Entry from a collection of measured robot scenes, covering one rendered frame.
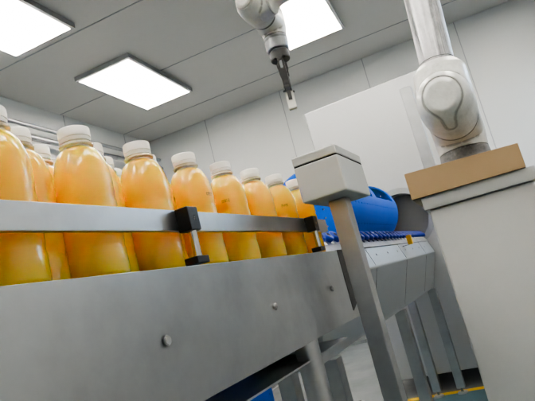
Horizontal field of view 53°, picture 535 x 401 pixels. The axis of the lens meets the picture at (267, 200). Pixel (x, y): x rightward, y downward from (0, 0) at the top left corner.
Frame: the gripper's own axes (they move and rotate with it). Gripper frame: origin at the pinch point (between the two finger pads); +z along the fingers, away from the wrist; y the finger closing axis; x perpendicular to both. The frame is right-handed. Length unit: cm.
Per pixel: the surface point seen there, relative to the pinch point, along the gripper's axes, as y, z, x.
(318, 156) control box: -81, 45, -7
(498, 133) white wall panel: 441, -60, -198
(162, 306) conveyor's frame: -130, 69, 13
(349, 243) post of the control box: -73, 63, -8
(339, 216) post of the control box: -73, 57, -8
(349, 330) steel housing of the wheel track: -22, 84, -1
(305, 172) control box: -80, 47, -3
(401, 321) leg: 55, 91, -20
